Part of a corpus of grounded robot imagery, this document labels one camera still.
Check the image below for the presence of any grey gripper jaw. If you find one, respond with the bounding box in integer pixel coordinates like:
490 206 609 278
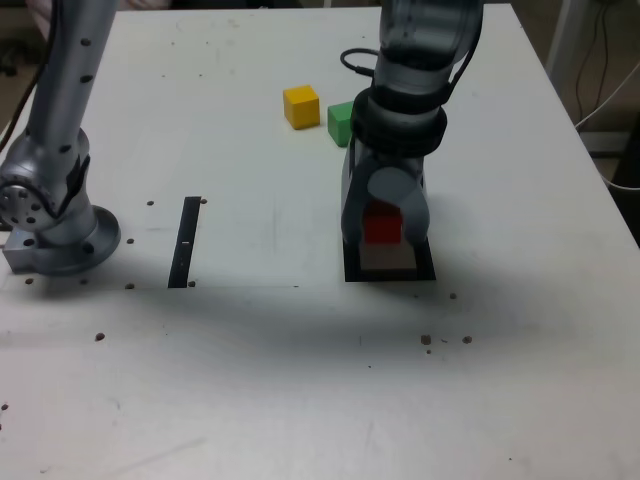
367 167 432 245
339 135 374 247

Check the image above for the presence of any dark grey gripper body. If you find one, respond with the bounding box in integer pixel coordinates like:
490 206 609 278
356 143 428 192

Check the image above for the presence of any red cube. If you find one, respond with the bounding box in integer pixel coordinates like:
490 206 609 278
363 199 404 245

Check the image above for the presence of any green cube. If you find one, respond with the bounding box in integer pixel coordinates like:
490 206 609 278
327 100 357 149

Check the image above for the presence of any yellow cube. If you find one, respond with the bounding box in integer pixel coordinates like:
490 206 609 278
282 84 321 131

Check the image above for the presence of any black tape square outline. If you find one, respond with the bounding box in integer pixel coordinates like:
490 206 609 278
342 232 437 284

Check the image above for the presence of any black tape strip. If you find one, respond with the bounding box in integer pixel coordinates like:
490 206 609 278
168 196 202 290

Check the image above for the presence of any person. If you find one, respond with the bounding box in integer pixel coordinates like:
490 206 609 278
24 0 174 13

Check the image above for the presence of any thin black hanging cable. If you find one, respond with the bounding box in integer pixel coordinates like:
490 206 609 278
573 0 609 124

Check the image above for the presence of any grey rail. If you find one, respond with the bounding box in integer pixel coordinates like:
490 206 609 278
579 130 629 157

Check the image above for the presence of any white frame post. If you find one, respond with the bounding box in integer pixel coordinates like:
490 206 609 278
544 0 584 76

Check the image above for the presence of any white cable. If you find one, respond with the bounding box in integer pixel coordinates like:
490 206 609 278
573 64 640 131

